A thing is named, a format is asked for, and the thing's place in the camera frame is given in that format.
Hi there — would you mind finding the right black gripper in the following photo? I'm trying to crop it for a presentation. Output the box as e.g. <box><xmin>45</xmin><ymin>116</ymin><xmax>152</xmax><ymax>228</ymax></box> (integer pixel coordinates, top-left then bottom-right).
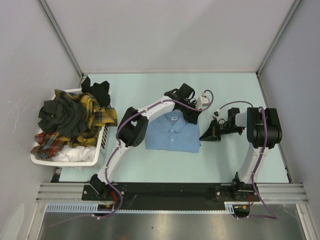
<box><xmin>199</xmin><ymin>119</ymin><xmax>241</xmax><ymax>142</ymax></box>

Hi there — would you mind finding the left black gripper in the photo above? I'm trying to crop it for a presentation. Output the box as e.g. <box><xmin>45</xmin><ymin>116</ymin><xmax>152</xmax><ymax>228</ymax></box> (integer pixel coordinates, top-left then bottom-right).
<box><xmin>179</xmin><ymin>100</ymin><xmax>202</xmax><ymax>125</ymax></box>

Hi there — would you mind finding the light blue long sleeve shirt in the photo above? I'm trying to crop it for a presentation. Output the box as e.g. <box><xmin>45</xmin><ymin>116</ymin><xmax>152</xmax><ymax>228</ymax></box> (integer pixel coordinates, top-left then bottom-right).
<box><xmin>145</xmin><ymin>110</ymin><xmax>201</xmax><ymax>153</ymax></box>

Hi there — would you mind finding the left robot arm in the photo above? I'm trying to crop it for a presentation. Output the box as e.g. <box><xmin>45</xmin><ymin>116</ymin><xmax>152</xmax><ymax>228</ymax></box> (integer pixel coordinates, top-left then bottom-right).
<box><xmin>89</xmin><ymin>83</ymin><xmax>209</xmax><ymax>200</ymax></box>

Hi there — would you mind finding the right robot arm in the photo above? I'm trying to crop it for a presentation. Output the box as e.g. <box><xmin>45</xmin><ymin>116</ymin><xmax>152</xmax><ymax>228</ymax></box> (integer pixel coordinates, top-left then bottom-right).
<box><xmin>199</xmin><ymin>107</ymin><xmax>283</xmax><ymax>202</ymax></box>

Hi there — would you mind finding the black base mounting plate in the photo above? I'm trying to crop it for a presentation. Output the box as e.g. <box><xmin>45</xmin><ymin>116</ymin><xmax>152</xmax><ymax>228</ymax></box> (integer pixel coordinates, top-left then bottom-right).
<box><xmin>81</xmin><ymin>181</ymin><xmax>260</xmax><ymax>211</ymax></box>

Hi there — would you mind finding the white laundry basket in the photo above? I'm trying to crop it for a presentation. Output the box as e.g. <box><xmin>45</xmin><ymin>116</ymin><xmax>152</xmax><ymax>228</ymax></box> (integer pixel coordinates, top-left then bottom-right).
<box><xmin>30</xmin><ymin>89</ymin><xmax>118</xmax><ymax>168</ymax></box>

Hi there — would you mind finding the black shirt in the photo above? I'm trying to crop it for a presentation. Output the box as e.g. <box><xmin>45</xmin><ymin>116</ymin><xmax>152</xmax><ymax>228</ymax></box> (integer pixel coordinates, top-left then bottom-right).
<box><xmin>81</xmin><ymin>76</ymin><xmax>111</xmax><ymax>107</ymax></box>

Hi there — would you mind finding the yellow plaid shirt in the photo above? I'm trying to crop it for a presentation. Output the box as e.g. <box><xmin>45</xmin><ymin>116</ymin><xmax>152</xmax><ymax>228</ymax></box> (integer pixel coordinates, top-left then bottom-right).
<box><xmin>54</xmin><ymin>89</ymin><xmax>118</xmax><ymax>148</ymax></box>

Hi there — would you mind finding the white shirt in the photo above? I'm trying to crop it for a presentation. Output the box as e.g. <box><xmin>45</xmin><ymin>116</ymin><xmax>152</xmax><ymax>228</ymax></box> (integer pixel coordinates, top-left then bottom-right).
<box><xmin>51</xmin><ymin>145</ymin><xmax>96</xmax><ymax>163</ymax></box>

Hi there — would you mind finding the dark grey striped shirt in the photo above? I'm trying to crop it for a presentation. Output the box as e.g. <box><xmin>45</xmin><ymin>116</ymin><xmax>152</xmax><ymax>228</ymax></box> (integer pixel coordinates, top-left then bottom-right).
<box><xmin>38</xmin><ymin>97</ymin><xmax>88</xmax><ymax>138</ymax></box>

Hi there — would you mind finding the red plaid shirt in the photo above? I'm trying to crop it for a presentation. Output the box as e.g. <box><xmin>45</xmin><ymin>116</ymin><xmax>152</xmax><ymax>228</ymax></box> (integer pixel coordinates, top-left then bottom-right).
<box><xmin>31</xmin><ymin>131</ymin><xmax>70</xmax><ymax>160</ymax></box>

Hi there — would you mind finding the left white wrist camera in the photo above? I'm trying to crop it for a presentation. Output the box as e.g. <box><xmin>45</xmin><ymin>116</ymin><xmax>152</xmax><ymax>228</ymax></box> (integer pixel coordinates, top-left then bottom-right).
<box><xmin>195</xmin><ymin>95</ymin><xmax>211</xmax><ymax>110</ymax></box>

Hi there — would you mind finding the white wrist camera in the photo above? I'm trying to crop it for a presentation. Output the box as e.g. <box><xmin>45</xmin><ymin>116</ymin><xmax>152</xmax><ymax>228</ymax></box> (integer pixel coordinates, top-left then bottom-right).
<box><xmin>213</xmin><ymin>108</ymin><xmax>223</xmax><ymax>121</ymax></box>
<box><xmin>195</xmin><ymin>95</ymin><xmax>211</xmax><ymax>110</ymax></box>

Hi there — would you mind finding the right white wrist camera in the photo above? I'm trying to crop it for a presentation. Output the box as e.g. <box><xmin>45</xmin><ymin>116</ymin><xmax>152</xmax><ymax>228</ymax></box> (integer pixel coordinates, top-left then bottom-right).
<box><xmin>213</xmin><ymin>108</ymin><xmax>223</xmax><ymax>121</ymax></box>

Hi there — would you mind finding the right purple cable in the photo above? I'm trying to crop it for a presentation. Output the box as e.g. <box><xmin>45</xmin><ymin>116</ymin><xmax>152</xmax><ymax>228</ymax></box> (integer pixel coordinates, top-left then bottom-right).
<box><xmin>216</xmin><ymin>100</ymin><xmax>279</xmax><ymax>220</ymax></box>

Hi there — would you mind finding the aluminium front rail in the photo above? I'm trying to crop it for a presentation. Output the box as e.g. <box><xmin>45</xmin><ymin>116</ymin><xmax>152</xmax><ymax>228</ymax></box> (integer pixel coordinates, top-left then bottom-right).
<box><xmin>35</xmin><ymin>182</ymin><xmax>309</xmax><ymax>204</ymax></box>

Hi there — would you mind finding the white slotted cable duct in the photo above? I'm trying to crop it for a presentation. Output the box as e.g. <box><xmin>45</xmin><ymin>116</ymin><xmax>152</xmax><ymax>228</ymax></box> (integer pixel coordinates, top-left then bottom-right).
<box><xmin>46</xmin><ymin>201</ymin><xmax>253</xmax><ymax>215</ymax></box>

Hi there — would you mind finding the right aluminium frame post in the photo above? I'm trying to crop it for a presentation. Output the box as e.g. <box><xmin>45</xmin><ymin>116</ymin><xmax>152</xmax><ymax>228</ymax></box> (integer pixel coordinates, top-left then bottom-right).
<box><xmin>255</xmin><ymin>0</ymin><xmax>304</xmax><ymax>79</ymax></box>

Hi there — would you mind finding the aluminium frame post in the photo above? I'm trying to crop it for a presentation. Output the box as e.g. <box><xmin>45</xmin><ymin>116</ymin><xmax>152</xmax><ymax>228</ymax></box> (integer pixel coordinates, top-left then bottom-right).
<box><xmin>37</xmin><ymin>0</ymin><xmax>84</xmax><ymax>78</ymax></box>
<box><xmin>255</xmin><ymin>0</ymin><xmax>304</xmax><ymax>79</ymax></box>

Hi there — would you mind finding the left aluminium frame post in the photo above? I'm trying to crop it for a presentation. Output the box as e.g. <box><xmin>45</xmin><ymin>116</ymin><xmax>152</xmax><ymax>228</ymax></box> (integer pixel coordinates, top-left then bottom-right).
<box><xmin>37</xmin><ymin>0</ymin><xmax>84</xmax><ymax>78</ymax></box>

